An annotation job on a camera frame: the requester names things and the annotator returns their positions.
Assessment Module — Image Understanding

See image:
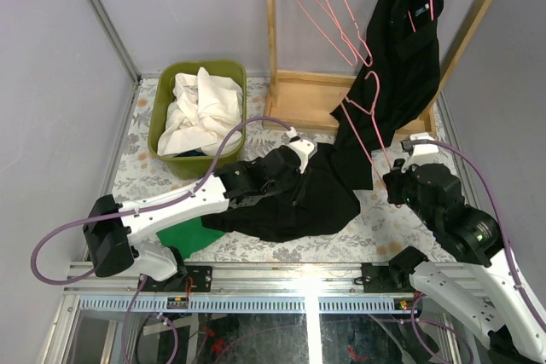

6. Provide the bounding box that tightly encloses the pink hanger of black shirt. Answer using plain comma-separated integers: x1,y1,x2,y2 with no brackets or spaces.
333,70,393,190

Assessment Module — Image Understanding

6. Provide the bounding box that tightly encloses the blue plaid shirt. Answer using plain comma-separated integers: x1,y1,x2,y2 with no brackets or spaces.
174,149,205,158

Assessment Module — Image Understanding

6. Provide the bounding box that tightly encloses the white shirt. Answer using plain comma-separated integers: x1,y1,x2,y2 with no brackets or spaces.
157,67,242,157

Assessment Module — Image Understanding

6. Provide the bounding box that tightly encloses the pink hanger of white shirt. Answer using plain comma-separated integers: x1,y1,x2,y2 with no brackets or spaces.
300,0,374,68

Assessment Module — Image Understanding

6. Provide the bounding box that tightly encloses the pink wire hanger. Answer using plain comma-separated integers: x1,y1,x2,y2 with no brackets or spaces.
294,0,357,65

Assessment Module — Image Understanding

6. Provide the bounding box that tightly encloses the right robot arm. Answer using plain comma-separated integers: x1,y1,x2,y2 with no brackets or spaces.
360,159,545,363

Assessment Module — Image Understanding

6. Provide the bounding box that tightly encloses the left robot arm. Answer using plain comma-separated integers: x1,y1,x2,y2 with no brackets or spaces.
83,146,310,292

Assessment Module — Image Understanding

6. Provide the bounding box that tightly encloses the floral table mat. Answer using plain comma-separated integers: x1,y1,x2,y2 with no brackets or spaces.
112,78,452,263

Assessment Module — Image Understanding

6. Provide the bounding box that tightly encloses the wooden clothes rack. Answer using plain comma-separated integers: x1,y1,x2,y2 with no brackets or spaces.
264,0,493,135

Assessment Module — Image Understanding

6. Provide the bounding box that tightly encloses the olive green plastic basket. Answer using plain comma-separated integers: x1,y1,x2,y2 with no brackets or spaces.
148,60,247,179

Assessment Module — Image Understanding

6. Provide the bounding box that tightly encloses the green cloth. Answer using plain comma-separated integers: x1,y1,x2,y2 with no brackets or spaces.
157,217,224,259

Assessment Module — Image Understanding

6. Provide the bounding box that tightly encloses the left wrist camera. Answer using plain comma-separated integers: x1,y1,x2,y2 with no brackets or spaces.
286,127,317,174

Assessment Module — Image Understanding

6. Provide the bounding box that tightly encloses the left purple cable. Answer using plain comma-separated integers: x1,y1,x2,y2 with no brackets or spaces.
30,116,298,286

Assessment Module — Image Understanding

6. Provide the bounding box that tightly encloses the aluminium rail frame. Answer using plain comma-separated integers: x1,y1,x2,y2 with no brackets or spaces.
42,261,546,364

